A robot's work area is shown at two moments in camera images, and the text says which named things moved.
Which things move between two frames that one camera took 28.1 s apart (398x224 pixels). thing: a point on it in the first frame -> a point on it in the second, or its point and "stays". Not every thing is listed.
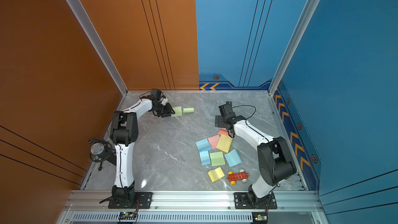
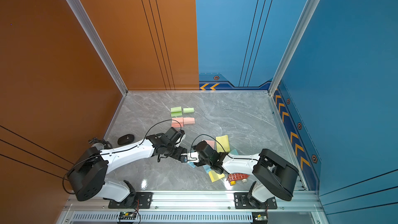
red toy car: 232,177 stays
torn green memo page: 188,110 stays
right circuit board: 260,218 stays
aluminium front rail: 192,207 stays
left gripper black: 168,111 -> 181,150
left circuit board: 127,215 stays
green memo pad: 178,111 stays
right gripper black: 218,123 -> 199,164
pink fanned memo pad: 223,131 -> 174,123
